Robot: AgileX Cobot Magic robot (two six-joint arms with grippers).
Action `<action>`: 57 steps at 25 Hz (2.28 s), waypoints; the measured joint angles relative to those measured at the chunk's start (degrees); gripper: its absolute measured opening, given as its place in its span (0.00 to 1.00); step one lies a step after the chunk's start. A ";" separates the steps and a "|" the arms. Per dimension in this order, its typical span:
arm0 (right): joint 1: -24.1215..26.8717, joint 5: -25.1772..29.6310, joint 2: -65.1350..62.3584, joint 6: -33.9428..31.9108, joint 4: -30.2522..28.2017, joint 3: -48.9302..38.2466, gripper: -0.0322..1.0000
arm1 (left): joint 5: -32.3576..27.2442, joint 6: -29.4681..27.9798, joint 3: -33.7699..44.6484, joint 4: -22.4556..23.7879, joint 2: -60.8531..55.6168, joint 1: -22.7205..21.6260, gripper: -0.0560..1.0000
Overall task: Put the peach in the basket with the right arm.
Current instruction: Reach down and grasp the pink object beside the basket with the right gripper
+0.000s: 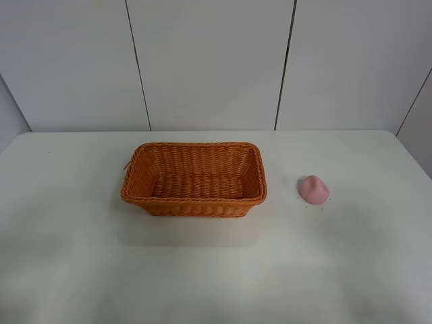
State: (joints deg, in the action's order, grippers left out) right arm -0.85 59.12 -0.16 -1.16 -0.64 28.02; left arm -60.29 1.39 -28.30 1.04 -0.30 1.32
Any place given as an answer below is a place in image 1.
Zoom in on pink peach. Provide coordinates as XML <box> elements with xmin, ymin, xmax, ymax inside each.
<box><xmin>298</xmin><ymin>175</ymin><xmax>329</xmax><ymax>205</ymax></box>

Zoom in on orange wicker basket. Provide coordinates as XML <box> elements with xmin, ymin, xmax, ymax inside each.
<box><xmin>120</xmin><ymin>142</ymin><xmax>267</xmax><ymax>218</ymax></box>

